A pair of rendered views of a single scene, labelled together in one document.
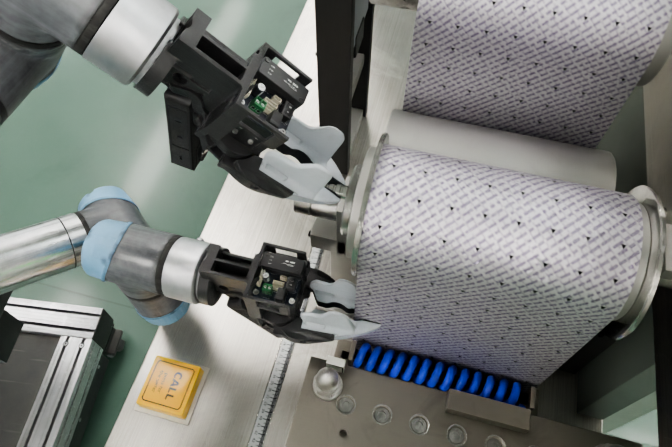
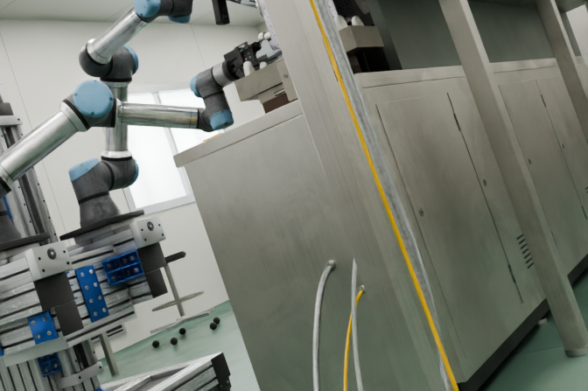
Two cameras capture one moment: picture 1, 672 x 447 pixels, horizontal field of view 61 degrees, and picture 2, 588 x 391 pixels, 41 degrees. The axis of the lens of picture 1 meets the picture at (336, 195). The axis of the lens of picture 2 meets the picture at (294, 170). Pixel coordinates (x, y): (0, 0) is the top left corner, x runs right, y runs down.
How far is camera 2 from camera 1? 2.39 m
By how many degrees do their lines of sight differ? 61
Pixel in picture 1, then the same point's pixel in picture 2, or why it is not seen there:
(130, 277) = (203, 75)
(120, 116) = not seen: hidden behind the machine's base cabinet
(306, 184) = not seen: outside the picture
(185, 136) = (216, 4)
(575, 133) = not seen: outside the picture
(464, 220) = not seen: outside the picture
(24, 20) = not seen: outside the picture
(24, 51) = not seen: outside the picture
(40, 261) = (178, 108)
